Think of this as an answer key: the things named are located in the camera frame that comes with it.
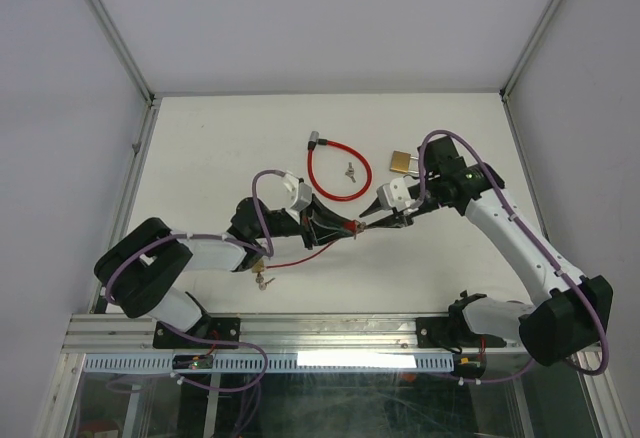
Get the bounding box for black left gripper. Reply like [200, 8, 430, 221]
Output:
[254, 195, 354, 250]

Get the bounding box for large brass padlock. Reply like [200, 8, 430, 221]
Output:
[389, 150, 419, 176]

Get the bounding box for cable lock keys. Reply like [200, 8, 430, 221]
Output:
[345, 162, 356, 183]

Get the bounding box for red cable lock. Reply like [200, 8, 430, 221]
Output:
[306, 130, 373, 203]

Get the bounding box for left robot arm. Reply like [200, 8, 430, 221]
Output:
[94, 196, 359, 347]

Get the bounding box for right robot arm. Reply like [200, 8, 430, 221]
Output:
[362, 130, 613, 373]

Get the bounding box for small brass padlock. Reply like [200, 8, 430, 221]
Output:
[252, 261, 266, 274]

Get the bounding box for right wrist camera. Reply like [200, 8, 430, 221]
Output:
[376, 177, 421, 212]

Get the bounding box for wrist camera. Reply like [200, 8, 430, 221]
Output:
[376, 177, 421, 212]
[282, 172, 313, 212]

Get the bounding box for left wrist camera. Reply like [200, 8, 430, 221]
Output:
[282, 172, 313, 212]

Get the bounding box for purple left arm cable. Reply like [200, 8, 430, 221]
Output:
[106, 168, 289, 309]

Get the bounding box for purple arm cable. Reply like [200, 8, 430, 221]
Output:
[412, 130, 612, 387]
[106, 168, 289, 309]

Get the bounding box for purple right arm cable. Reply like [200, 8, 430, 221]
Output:
[412, 130, 612, 387]

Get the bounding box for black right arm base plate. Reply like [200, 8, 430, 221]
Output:
[415, 316, 507, 353]

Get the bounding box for white slotted cable duct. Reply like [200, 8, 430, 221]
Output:
[84, 351, 454, 375]

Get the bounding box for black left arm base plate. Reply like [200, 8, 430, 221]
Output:
[152, 316, 241, 350]

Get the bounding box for aluminium mounting rail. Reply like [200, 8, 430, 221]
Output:
[62, 312, 599, 354]

